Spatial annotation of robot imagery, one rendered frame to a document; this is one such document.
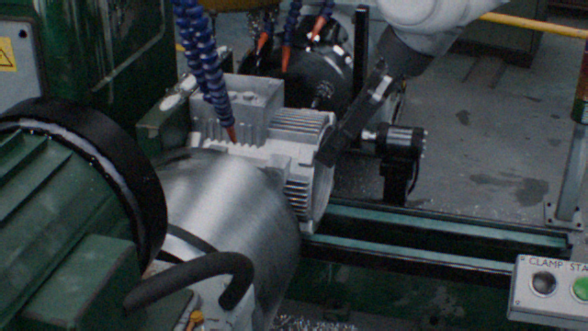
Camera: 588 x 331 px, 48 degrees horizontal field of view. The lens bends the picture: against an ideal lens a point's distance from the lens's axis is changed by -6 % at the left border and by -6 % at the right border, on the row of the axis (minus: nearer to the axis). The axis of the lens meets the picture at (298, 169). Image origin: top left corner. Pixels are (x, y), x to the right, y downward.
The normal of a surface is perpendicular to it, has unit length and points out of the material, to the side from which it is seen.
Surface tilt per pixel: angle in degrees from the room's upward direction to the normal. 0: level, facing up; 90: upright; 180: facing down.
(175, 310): 0
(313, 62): 90
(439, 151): 0
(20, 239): 40
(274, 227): 58
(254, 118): 90
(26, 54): 90
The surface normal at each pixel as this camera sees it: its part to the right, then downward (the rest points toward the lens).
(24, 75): -0.27, 0.51
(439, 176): 0.00, -0.85
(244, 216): 0.61, -0.57
